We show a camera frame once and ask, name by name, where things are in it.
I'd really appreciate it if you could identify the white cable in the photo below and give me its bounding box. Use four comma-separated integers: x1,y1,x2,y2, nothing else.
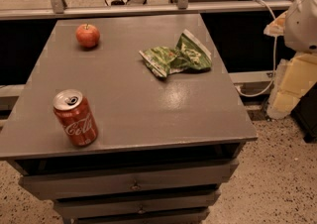
235,0,278,98

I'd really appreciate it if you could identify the red coke can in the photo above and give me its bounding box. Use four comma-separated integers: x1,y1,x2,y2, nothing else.
53,89,98,147

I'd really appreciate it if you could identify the top drawer with knob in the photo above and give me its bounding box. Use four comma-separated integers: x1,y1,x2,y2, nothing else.
19,159,239,199

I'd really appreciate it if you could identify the grey drawer cabinet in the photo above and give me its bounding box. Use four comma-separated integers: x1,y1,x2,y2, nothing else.
0,13,259,224

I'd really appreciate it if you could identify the green jalapeno chip bag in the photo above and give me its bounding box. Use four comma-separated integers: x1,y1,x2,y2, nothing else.
139,30,212,78

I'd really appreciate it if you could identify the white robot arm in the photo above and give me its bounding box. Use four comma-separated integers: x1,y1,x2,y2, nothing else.
264,0,317,119

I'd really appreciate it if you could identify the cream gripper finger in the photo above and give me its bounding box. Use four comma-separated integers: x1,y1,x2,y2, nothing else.
266,53,317,119
264,12,286,37

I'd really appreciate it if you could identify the bottom drawer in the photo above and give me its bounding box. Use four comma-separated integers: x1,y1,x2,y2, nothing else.
75,207,209,224

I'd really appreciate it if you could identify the red apple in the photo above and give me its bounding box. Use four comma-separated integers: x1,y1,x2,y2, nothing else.
75,24,100,49

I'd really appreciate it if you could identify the middle drawer with knob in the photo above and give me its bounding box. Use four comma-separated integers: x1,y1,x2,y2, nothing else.
54,189,220,218

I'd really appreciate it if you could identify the drawer with knob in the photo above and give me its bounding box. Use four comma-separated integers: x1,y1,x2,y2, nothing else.
19,159,239,199
54,189,220,218

